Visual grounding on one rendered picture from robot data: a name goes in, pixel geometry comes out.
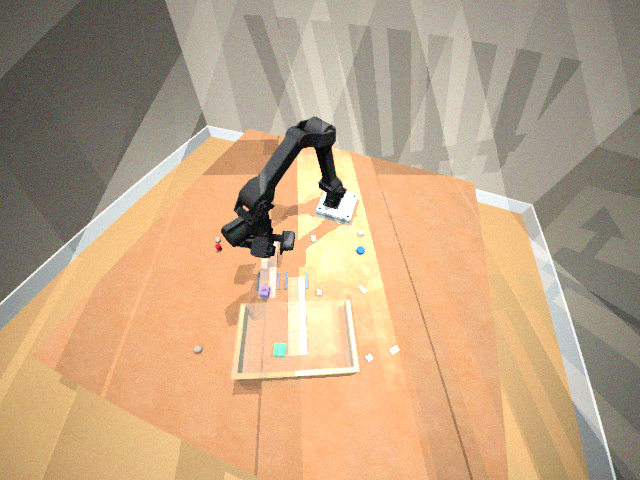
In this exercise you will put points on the light purple letter cube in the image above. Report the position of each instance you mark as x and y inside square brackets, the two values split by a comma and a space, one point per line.
[264, 292]

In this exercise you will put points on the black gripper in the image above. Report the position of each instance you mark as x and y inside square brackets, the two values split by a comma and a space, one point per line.
[286, 239]

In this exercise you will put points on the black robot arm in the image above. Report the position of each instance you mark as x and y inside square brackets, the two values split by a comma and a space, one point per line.
[258, 193]

